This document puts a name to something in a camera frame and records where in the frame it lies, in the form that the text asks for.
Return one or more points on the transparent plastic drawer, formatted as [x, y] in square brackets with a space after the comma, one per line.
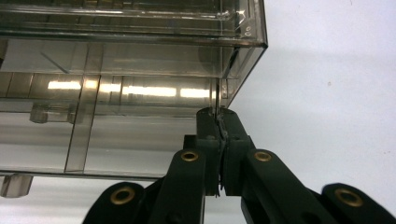
[130, 140]

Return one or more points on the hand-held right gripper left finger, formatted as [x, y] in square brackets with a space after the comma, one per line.
[193, 174]

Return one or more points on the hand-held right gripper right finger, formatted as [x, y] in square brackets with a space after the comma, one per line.
[264, 186]

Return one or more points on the transparent brown drawer cabinet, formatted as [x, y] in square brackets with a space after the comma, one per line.
[140, 31]

